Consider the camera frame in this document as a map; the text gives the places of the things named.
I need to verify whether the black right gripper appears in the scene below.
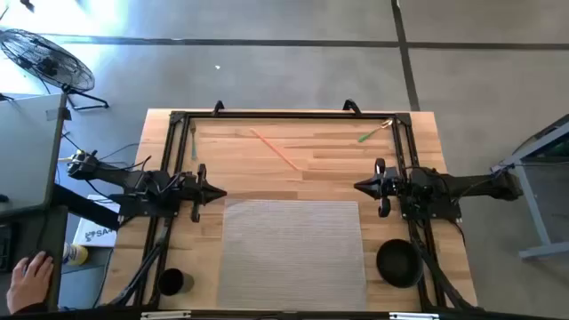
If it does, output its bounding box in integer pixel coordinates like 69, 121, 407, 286
354, 158, 402, 219

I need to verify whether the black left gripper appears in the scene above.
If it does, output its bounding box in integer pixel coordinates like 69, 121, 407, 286
180, 164, 228, 223

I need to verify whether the green-handled gold spoon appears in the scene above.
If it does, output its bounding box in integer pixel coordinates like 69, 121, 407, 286
357, 118, 395, 144

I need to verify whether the orange straw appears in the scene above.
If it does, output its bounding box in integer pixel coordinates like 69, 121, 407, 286
249, 127, 303, 172

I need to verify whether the black bowl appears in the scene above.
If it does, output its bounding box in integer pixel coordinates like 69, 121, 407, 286
375, 238, 425, 289

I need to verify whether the dark grey cup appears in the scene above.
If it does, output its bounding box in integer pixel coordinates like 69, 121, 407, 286
157, 268, 196, 298

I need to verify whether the grey striped placemat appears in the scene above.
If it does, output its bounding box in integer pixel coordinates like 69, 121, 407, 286
216, 198, 368, 312

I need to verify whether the white printed box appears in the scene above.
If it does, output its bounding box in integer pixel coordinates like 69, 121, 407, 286
72, 194, 121, 249

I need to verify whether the black metal bar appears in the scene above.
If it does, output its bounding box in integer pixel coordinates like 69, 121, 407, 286
52, 183, 122, 231

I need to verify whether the yellow bottle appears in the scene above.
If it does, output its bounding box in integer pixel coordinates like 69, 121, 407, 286
61, 242, 90, 267

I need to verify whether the yellow power plug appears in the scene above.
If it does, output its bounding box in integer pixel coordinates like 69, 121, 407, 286
57, 149, 88, 164

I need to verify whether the light grey desk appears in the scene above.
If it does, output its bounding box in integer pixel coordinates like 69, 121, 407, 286
0, 92, 68, 219

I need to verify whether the dark desk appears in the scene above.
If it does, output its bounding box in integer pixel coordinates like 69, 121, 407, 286
0, 204, 68, 312

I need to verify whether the person's hand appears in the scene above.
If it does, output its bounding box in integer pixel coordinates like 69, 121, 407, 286
5, 251, 55, 315

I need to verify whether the black floor fan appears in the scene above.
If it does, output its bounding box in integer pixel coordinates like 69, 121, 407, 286
0, 28, 110, 111

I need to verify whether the black keyboard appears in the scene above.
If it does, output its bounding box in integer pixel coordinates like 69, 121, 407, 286
0, 221, 13, 273

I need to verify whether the teal-handled fork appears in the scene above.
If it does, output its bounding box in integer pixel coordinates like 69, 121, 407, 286
189, 119, 199, 161

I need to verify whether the black cable bundle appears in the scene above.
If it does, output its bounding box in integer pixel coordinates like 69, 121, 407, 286
108, 217, 175, 308
409, 220, 473, 311

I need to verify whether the black aluminium table frame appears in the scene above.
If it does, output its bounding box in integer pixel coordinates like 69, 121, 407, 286
100, 108, 484, 315

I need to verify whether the silver metal bracket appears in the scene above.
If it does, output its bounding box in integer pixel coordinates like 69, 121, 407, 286
140, 310, 192, 320
389, 312, 441, 320

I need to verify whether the black floor cable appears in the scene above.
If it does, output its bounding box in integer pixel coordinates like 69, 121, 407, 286
60, 131, 84, 155

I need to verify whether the grey metal table frame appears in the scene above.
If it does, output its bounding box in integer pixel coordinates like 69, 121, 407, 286
490, 113, 569, 261

